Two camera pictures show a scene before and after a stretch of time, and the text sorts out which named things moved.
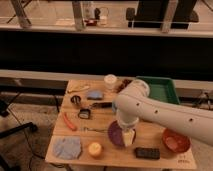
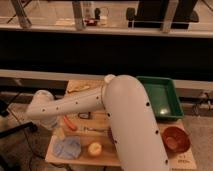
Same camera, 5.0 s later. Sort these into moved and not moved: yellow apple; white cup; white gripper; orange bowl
Moved: white gripper
Not moved: yellow apple; orange bowl; white cup
